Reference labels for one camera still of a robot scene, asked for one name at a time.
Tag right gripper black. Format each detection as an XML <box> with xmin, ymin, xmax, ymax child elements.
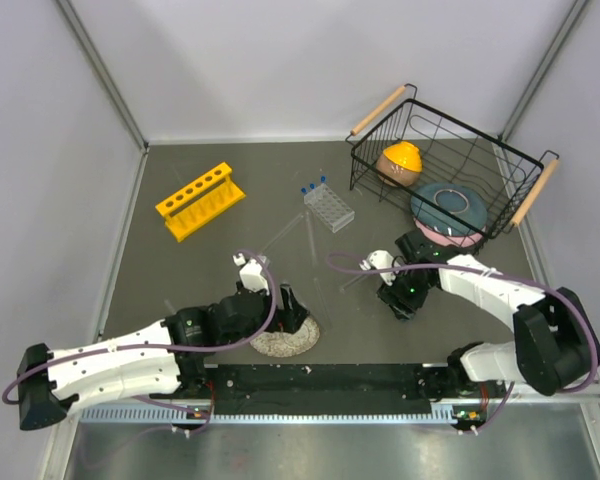
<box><xmin>377</xmin><ymin>263</ymin><xmax>433</xmax><ymax>320</ymax></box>

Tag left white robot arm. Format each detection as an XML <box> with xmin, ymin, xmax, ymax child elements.
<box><xmin>17</xmin><ymin>284</ymin><xmax>320</xmax><ymax>431</ymax></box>

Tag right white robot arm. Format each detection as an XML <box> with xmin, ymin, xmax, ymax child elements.
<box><xmin>360</xmin><ymin>231</ymin><xmax>600</xmax><ymax>396</ymax></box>

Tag speckled ceramic plate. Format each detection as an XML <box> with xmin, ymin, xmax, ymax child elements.
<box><xmin>250</xmin><ymin>318</ymin><xmax>320</xmax><ymax>358</ymax></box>

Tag clear tube centre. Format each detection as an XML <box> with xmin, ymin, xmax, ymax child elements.
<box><xmin>313</xmin><ymin>277</ymin><xmax>332</xmax><ymax>329</ymax></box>

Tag short clear glass tube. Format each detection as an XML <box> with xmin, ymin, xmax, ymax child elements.
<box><xmin>339</xmin><ymin>275</ymin><xmax>365</xmax><ymax>293</ymax></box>

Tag pink bowl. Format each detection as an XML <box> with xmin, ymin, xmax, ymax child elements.
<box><xmin>415</xmin><ymin>220</ymin><xmax>484</xmax><ymax>248</ymax></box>

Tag blue glazed bowl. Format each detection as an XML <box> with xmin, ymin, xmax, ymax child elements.
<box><xmin>410</xmin><ymin>182</ymin><xmax>488</xmax><ymax>237</ymax></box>

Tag clear acrylic tube rack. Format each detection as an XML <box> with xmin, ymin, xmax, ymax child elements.
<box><xmin>303</xmin><ymin>184</ymin><xmax>355</xmax><ymax>233</ymax></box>

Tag brown and yellow bowl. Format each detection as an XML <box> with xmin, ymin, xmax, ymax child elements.
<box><xmin>376</xmin><ymin>141</ymin><xmax>423</xmax><ymax>187</ymax></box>

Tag yellow test tube rack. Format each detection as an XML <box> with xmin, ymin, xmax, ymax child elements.
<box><xmin>155</xmin><ymin>162</ymin><xmax>246</xmax><ymax>242</ymax></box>

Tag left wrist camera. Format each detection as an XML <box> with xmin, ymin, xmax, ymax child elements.
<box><xmin>233</xmin><ymin>253</ymin><xmax>269</xmax><ymax>294</ymax></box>

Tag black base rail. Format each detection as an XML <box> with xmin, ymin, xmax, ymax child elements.
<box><xmin>208</xmin><ymin>364</ymin><xmax>456</xmax><ymax>416</ymax></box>

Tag black wire basket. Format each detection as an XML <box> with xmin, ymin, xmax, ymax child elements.
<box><xmin>346</xmin><ymin>83</ymin><xmax>559</xmax><ymax>247</ymax></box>

